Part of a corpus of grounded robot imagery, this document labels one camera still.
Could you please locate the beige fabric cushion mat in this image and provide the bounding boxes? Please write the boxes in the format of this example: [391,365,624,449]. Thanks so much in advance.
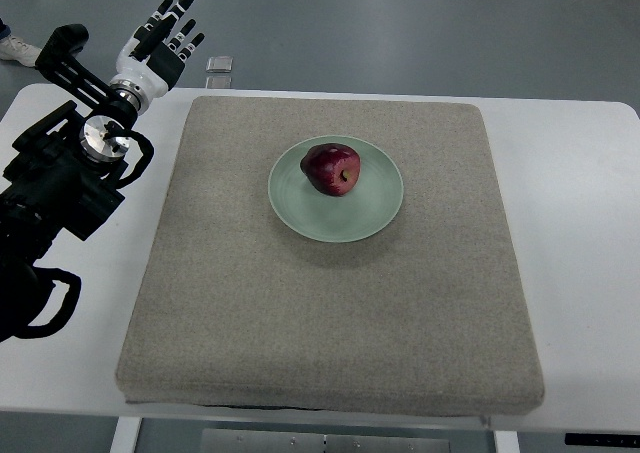
[116,96,544,416]

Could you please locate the lower floor outlet plate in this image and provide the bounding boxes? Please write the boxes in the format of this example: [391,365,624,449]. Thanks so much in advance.
[205,75,232,89]

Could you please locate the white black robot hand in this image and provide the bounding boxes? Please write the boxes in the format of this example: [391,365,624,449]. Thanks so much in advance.
[109,0,205,110]

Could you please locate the black table control panel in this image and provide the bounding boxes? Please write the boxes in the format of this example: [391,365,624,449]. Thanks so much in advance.
[564,433,640,448]

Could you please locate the light green plate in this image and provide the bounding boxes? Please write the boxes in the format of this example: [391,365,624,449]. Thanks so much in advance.
[268,136,404,243]

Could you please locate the floor outlet plate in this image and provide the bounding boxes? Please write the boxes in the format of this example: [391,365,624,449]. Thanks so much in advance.
[206,56,233,73]
[205,75,232,89]

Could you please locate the metal table base plate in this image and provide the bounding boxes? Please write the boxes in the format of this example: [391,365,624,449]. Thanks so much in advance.
[200,429,451,453]

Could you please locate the red apple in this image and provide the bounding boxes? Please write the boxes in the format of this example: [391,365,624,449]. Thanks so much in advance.
[300,143,361,197]

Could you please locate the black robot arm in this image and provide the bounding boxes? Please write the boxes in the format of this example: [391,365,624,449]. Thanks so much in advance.
[1,24,154,340]

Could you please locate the upper floor outlet plate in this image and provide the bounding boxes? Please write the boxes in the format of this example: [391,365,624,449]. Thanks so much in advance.
[206,56,233,73]

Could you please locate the person leg dark trousers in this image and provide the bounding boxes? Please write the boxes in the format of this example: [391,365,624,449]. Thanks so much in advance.
[0,19,11,40]

